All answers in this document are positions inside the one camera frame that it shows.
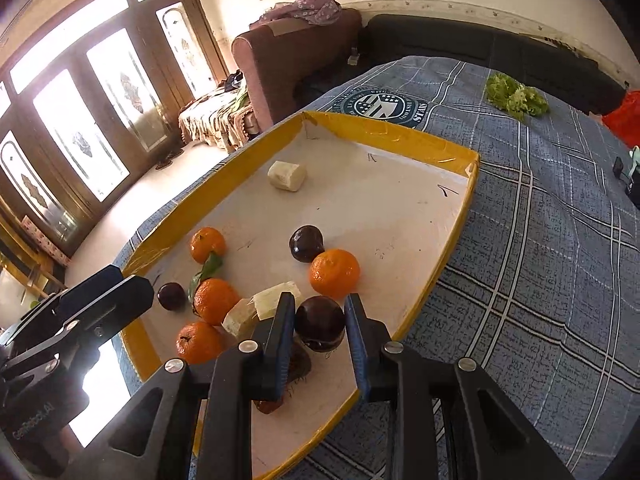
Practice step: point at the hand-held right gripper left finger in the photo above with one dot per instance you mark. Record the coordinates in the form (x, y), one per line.
(287, 345)

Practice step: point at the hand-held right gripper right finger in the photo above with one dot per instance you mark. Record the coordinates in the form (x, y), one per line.
(356, 350)

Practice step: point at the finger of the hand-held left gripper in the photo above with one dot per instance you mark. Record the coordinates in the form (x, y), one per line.
(120, 300)
(95, 285)

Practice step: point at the dark purple plum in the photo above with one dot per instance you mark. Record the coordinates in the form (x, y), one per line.
(320, 321)
(171, 296)
(301, 360)
(306, 243)

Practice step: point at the small peeled sugarcane piece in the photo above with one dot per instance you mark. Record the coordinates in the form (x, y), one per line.
(275, 300)

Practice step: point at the large peeled sugarcane piece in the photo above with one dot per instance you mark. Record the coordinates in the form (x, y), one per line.
(239, 317)

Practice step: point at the orange mandarin with leaf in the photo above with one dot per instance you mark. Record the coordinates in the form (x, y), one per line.
(215, 302)

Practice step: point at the yellow cardboard tray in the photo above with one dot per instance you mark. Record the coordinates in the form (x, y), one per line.
(390, 210)

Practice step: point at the peeled sugarcane block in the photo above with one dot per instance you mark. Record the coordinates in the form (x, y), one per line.
(286, 176)

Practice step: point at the pair of shoes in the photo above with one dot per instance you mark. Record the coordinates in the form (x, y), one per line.
(164, 163)

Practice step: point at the patterned cloth covered bench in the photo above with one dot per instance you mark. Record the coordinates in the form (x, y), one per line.
(215, 120)

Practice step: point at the blue plaid blanket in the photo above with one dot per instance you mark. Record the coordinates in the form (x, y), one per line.
(550, 260)

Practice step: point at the wooden glass door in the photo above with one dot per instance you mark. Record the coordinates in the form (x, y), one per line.
(145, 65)

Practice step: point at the dark item on bench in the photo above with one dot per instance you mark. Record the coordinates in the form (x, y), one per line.
(232, 81)

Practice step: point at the brown sofa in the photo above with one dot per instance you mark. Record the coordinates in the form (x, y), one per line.
(280, 65)

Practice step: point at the small white object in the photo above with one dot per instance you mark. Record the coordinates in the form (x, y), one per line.
(354, 56)

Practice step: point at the green lettuce bunch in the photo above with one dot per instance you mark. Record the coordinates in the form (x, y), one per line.
(517, 95)

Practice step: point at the small black device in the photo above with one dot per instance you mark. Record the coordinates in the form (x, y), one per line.
(618, 166)

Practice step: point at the black sofa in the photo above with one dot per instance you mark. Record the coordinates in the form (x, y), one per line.
(450, 40)

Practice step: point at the pink floral cloth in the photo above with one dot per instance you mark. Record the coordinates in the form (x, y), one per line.
(310, 5)

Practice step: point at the red plastic bag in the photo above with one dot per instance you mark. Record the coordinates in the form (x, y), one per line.
(625, 112)

